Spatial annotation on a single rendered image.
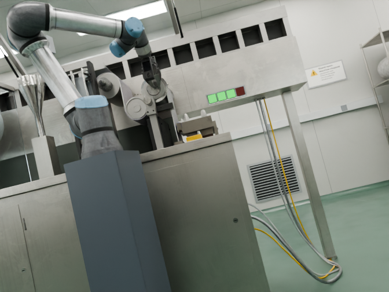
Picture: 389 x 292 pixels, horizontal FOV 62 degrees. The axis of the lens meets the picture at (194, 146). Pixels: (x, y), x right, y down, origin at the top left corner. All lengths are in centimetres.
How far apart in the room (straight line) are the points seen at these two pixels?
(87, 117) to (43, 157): 86
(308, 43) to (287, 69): 267
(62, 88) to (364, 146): 403
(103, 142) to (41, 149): 89
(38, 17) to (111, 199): 69
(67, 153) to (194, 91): 92
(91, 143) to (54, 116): 116
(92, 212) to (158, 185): 40
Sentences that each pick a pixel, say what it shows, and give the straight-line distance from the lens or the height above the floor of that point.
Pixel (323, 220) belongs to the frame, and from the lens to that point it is 231.
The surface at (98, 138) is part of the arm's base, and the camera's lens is 117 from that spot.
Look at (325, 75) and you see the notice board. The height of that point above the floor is 158.
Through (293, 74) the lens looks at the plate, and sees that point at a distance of 214.
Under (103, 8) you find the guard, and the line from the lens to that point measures 219.
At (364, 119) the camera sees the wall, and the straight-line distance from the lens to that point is 478.
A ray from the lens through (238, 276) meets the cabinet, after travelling 150.
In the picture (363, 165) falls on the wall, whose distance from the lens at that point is 473.
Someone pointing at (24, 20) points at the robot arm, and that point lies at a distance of 135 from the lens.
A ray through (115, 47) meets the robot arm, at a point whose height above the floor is 137.
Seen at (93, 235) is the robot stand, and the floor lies 64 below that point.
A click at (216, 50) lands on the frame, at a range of 215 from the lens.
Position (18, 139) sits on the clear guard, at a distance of 235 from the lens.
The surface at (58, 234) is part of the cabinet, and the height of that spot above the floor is 64.
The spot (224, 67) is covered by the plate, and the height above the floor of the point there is 136.
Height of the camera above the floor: 77
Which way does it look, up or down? 4 degrees up
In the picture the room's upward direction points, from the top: 14 degrees counter-clockwise
